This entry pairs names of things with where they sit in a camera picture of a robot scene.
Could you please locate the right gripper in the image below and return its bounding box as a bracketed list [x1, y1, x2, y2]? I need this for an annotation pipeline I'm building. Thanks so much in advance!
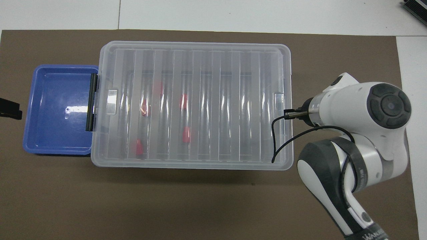
[298, 97, 316, 127]

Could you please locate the clear plastic box lid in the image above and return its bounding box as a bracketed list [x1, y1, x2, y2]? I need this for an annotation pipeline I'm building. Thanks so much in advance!
[90, 41, 294, 171]

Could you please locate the blue plastic box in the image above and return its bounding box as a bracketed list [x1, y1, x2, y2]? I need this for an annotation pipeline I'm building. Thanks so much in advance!
[22, 64, 100, 156]

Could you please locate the black stand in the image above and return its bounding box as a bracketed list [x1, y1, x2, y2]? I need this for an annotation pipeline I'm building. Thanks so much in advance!
[402, 0, 427, 22]

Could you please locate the black cable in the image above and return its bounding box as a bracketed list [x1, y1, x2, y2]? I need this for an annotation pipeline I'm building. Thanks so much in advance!
[271, 109, 358, 196]

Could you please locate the black latch handle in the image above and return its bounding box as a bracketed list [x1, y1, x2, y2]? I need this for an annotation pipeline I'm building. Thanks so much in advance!
[85, 73, 98, 131]

